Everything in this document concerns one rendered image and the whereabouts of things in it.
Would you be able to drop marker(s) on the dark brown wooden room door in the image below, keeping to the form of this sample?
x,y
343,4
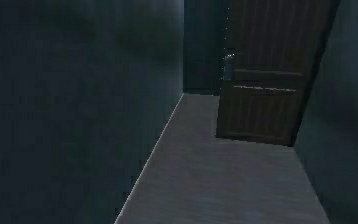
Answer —
x,y
270,100

